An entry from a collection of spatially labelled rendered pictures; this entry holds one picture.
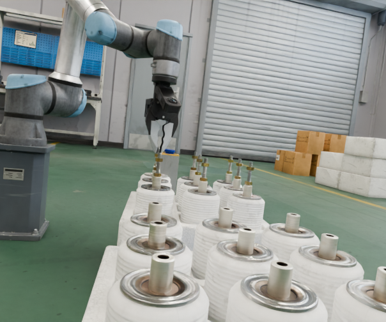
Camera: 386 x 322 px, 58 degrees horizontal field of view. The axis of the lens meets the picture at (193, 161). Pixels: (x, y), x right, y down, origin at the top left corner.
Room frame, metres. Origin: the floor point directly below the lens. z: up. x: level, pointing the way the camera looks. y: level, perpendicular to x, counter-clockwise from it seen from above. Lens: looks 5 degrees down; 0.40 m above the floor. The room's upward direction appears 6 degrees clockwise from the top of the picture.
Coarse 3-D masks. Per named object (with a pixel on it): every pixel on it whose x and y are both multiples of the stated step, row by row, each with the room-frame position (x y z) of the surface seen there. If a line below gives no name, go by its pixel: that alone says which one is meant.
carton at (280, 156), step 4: (280, 152) 4.99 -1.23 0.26; (284, 152) 4.88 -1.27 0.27; (276, 156) 5.10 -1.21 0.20; (280, 156) 4.98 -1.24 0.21; (276, 160) 5.07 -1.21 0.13; (280, 160) 4.96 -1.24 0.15; (276, 164) 5.06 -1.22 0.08; (280, 164) 4.94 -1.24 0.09; (276, 168) 5.04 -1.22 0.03; (280, 168) 4.93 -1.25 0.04
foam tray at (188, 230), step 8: (128, 200) 1.02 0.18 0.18; (128, 208) 0.91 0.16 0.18; (176, 208) 0.98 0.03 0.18; (128, 216) 0.83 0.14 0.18; (176, 216) 0.89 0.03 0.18; (120, 224) 0.78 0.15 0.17; (184, 224) 0.82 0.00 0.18; (192, 224) 0.82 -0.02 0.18; (264, 224) 0.91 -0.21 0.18; (120, 232) 0.78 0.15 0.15; (184, 232) 0.80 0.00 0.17; (192, 232) 0.80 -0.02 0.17; (256, 232) 0.82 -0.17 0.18; (120, 240) 0.78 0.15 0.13; (184, 240) 0.80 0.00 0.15; (192, 240) 0.80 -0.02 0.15; (256, 240) 0.82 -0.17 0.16; (192, 248) 0.80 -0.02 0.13
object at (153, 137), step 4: (152, 124) 0.96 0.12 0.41; (156, 124) 0.97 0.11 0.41; (152, 128) 0.96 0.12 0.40; (156, 128) 0.97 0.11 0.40; (152, 132) 0.96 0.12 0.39; (156, 132) 0.97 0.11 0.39; (148, 136) 0.97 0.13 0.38; (152, 136) 0.96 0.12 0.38; (156, 136) 0.97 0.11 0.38; (152, 140) 0.96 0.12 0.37; (156, 140) 0.97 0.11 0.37; (152, 144) 0.97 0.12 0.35; (156, 144) 0.97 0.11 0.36; (152, 148) 0.98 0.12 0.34; (156, 148) 0.97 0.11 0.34; (156, 152) 0.98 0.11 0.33
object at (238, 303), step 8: (240, 280) 0.36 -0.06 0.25; (232, 288) 0.34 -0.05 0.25; (232, 296) 0.33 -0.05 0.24; (240, 296) 0.32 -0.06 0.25; (232, 304) 0.33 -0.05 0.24; (240, 304) 0.31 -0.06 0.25; (248, 304) 0.31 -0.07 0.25; (256, 304) 0.31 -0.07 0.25; (320, 304) 0.32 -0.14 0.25; (232, 312) 0.32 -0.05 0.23; (240, 312) 0.31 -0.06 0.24; (248, 312) 0.30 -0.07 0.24; (256, 312) 0.30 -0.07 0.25; (264, 312) 0.30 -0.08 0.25; (272, 312) 0.30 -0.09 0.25; (280, 312) 0.30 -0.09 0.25; (304, 312) 0.30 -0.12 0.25; (312, 312) 0.30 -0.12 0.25; (320, 312) 0.31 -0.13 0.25; (232, 320) 0.32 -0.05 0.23; (240, 320) 0.31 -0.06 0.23; (248, 320) 0.30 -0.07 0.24; (256, 320) 0.30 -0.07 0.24; (264, 320) 0.29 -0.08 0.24; (272, 320) 0.29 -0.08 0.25; (280, 320) 0.29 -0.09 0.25; (288, 320) 0.29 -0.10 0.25; (296, 320) 0.29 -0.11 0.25; (304, 320) 0.29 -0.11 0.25; (312, 320) 0.30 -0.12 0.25; (320, 320) 0.30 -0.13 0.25
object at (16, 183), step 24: (0, 144) 1.05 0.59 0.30; (48, 144) 1.23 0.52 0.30; (0, 168) 1.06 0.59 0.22; (24, 168) 1.08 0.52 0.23; (48, 168) 1.21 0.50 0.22; (0, 192) 1.06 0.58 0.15; (24, 192) 1.08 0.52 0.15; (0, 216) 1.06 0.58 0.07; (24, 216) 1.08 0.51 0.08; (24, 240) 1.07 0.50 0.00
